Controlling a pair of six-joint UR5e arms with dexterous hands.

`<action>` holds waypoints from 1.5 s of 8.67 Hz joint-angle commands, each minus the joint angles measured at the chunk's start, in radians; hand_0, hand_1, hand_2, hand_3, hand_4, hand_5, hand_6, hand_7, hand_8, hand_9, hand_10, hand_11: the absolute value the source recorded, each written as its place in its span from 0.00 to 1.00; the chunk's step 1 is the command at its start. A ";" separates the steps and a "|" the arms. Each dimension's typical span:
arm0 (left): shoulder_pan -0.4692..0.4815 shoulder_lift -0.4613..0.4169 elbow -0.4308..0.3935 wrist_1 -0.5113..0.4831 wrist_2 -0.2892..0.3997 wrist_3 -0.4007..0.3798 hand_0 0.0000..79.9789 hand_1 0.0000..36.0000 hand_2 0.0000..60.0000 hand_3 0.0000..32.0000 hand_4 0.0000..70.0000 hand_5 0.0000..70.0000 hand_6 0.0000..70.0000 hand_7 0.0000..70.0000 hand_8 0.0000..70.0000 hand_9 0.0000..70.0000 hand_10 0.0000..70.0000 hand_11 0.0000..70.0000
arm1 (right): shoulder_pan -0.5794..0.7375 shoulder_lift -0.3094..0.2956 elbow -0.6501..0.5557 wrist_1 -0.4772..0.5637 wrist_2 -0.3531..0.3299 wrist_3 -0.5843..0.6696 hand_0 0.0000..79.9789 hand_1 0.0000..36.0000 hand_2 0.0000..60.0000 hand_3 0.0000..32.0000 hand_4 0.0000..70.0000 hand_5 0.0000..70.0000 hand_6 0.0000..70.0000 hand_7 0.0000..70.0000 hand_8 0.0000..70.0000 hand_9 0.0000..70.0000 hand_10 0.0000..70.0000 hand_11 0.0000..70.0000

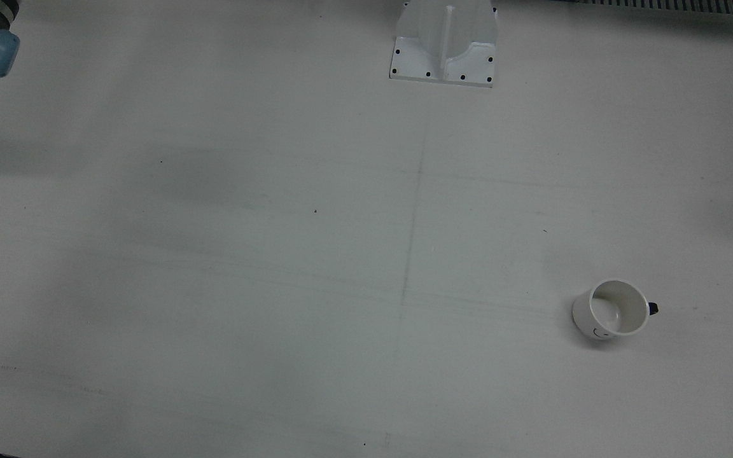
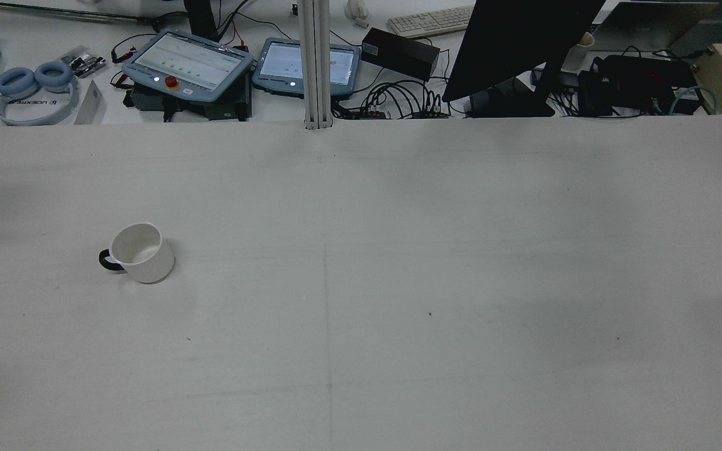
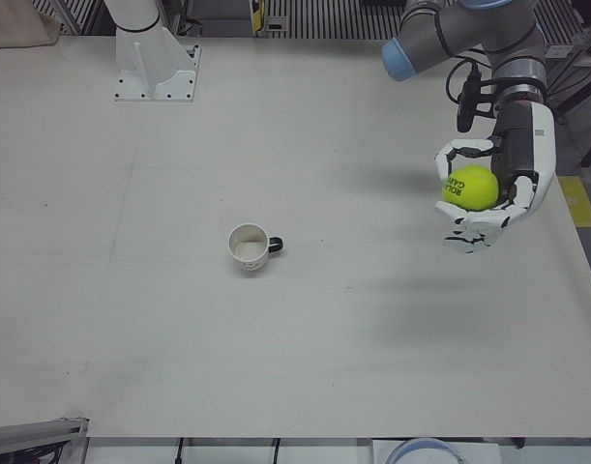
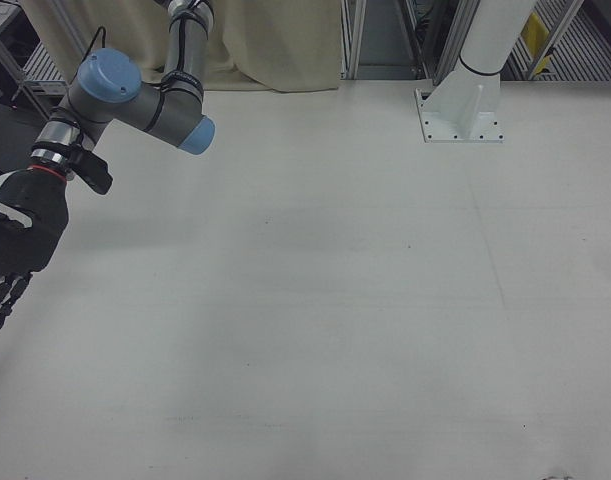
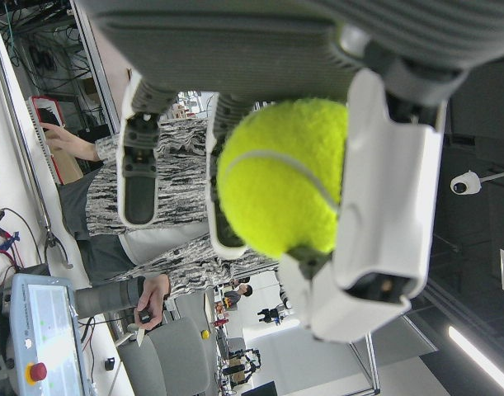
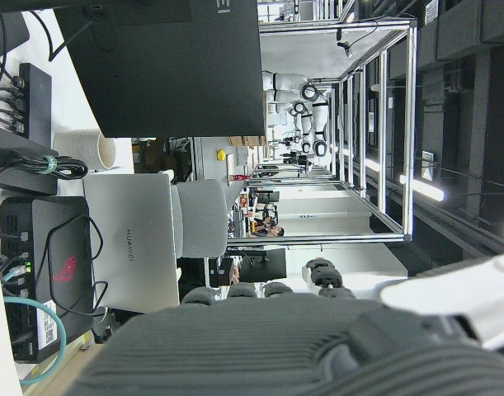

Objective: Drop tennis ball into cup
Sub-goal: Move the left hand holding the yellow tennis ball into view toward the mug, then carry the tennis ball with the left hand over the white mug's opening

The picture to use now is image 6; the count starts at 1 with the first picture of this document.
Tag black mini PC red logo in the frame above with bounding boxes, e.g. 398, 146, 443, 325
0, 196, 97, 365

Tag white humanoid robot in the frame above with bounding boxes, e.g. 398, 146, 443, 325
261, 69, 332, 158

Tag camera on frame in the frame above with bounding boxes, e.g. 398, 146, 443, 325
336, 27, 355, 59

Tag black USB dock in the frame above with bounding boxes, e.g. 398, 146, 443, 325
12, 62, 54, 150

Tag large black monitor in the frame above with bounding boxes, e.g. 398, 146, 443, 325
53, 0, 266, 139

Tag silver Huawei laptop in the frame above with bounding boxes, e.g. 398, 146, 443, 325
82, 172, 181, 315

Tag black cable bundle green tie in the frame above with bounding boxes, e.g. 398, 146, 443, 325
0, 148, 90, 181

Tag black flat device box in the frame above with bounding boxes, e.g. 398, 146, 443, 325
0, 134, 59, 197

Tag thin black cable loop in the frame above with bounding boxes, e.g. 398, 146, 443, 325
44, 213, 109, 319

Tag aluminium profile frame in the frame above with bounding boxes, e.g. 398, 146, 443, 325
225, 17, 418, 249

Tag teal network cable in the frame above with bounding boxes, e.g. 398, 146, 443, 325
2, 298, 68, 387

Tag seated person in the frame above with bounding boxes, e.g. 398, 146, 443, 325
251, 217, 286, 239

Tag right robot hand grey glove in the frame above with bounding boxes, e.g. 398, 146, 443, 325
69, 251, 504, 396

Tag white paper cup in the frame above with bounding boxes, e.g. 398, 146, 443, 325
52, 129, 119, 172

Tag grey office chair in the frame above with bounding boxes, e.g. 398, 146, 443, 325
170, 178, 245, 260

